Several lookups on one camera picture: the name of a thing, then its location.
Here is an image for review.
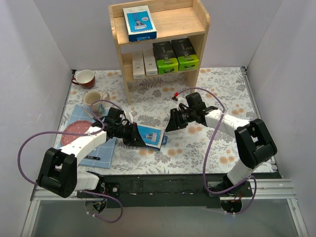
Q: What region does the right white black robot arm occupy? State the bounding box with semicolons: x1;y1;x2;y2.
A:
165;92;277;196

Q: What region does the green black Gillette razor box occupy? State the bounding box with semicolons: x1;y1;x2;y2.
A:
171;38;199;71
153;41;179;75

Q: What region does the blue checked cloth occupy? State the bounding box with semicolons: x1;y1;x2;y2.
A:
64;105;116;169

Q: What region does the knife with wooden handle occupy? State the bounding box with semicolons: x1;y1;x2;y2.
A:
85;156;100;160

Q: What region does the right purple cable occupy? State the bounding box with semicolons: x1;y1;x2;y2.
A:
177;87;257;215

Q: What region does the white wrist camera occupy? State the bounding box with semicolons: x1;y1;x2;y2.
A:
126;110;137;123
172;92;186;110

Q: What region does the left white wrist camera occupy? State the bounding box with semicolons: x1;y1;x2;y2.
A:
126;110;137;123

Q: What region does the wooden two-tier shelf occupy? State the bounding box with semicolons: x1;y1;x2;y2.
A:
109;0;211;104

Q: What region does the white Harry's razor box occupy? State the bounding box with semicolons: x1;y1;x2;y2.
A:
142;49;158;76

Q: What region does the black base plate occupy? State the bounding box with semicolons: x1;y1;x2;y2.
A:
76;176;254;209

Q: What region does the red ceramic mug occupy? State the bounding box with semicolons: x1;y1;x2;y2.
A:
71;70;96;89

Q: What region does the long white Harry's box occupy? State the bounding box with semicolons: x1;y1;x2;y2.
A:
132;51;145;79

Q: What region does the aluminium rail frame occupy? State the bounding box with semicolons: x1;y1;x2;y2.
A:
22;176;309;237

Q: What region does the blue Harry's razor pack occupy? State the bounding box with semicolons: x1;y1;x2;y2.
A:
123;5;157;42
137;124;168;151

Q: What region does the floral patterned tablecloth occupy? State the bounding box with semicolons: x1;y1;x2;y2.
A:
47;68;275;176

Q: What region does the purple cable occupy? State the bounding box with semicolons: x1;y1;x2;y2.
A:
177;87;257;215
17;100;124;223

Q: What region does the cream ceramic mug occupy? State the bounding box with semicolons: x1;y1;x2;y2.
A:
83;91;110;116

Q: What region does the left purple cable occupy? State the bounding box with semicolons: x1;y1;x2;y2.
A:
17;100;124;223

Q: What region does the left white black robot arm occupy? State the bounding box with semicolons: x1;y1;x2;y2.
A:
36;107;147;198

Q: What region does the pink dotted plate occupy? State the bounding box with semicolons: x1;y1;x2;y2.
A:
60;120;92;146

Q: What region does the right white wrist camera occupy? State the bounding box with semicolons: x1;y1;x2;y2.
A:
172;92;186;110

